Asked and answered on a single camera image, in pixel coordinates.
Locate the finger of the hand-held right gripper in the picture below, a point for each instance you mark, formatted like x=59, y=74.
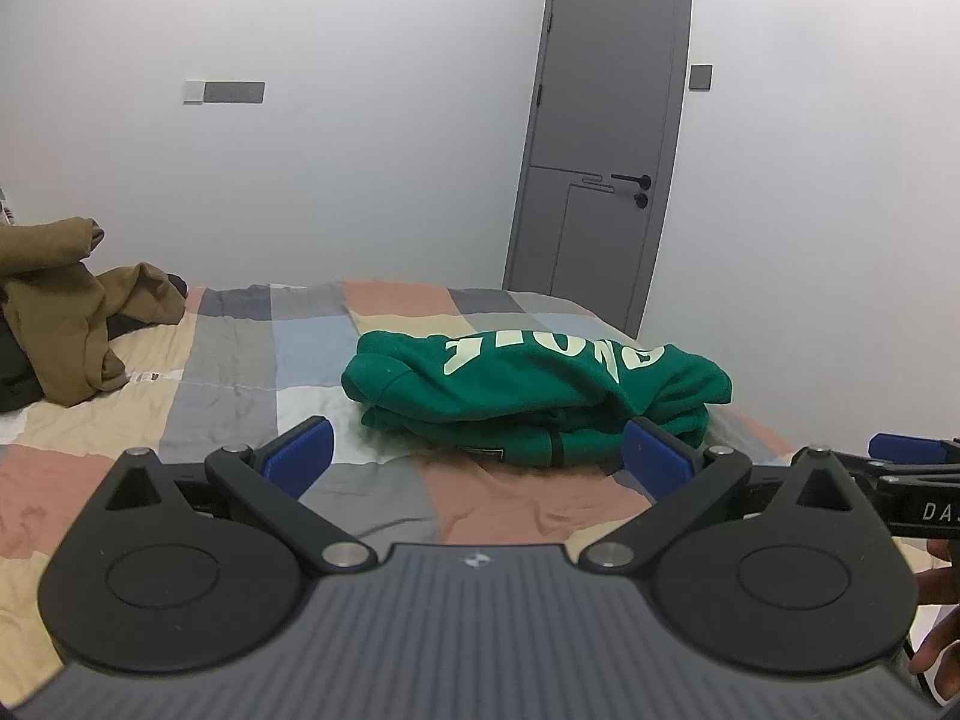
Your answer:
x=915, y=448

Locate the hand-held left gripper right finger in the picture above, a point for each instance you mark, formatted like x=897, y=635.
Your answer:
x=652, y=454

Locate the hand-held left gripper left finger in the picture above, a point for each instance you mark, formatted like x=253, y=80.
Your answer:
x=300, y=451

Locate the green hoodie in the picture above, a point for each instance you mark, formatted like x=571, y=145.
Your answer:
x=525, y=390

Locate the person's right hand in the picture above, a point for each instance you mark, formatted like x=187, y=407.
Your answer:
x=941, y=585

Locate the checked bedspread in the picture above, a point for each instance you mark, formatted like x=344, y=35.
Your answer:
x=225, y=360

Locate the brown garment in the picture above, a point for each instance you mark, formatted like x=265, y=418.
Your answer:
x=52, y=300

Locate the black garment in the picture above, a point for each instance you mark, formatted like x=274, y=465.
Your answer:
x=15, y=382

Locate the grey door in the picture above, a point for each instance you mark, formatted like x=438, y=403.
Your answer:
x=600, y=90

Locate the long grey wall panel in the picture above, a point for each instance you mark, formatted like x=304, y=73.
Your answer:
x=232, y=92

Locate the white wall panel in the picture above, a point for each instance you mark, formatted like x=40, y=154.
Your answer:
x=193, y=91

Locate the small grey wall switch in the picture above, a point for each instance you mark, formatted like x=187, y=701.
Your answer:
x=700, y=76

